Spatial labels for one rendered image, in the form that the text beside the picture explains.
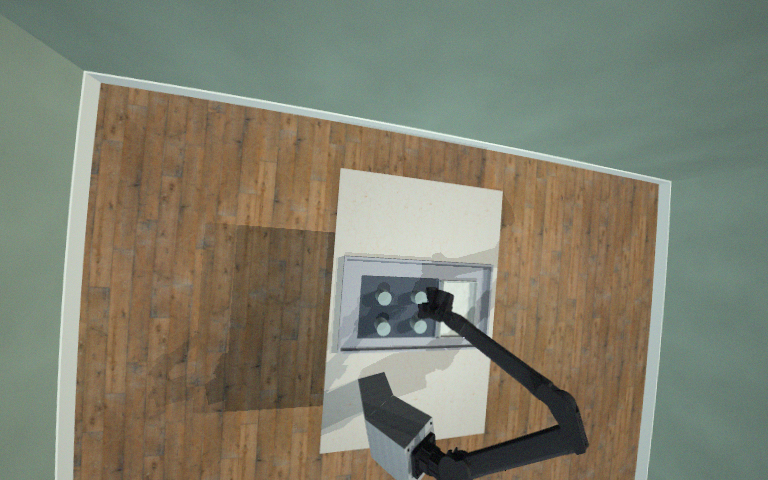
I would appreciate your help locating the clear glass jar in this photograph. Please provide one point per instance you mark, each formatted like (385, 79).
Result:
(418, 297)
(418, 324)
(383, 297)
(382, 326)

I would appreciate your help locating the white shallow tray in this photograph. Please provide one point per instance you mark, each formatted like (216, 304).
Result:
(465, 298)

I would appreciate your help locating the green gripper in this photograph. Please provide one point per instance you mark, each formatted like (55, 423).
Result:
(422, 314)

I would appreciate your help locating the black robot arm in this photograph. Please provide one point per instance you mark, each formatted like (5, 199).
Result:
(566, 438)

